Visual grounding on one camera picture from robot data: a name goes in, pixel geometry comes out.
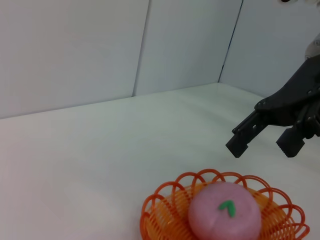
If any pink toy peach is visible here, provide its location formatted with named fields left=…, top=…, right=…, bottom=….
left=187, top=181, right=263, bottom=240

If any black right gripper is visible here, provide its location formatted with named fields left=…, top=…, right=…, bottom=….
left=225, top=55, right=320, bottom=159

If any orange woven plastic basket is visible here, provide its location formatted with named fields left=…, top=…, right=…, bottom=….
left=139, top=168, right=311, bottom=240

